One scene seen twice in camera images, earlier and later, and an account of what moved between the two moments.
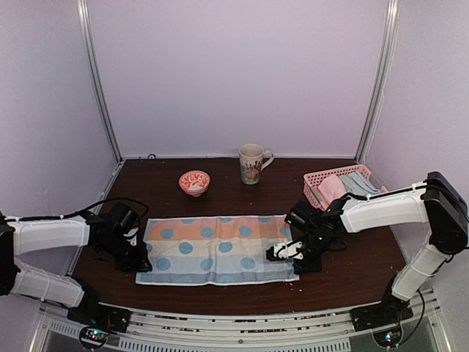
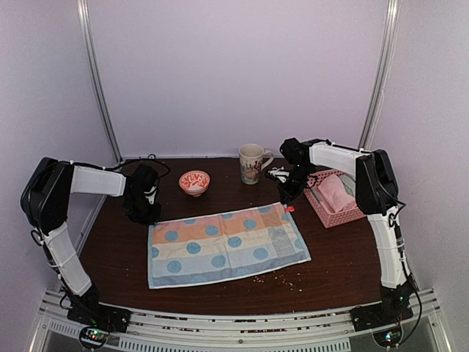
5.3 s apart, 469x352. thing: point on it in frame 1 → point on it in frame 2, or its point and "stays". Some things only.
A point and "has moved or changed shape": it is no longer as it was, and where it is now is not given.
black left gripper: (138, 264) → (152, 218)
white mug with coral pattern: (253, 160) stays
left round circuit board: (93, 337) stays
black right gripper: (304, 267) → (292, 193)
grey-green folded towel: (352, 187) stays
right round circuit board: (388, 337) stays
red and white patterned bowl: (194, 182) stays
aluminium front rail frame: (312, 329) stays
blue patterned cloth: (214, 249) has moved or changed shape
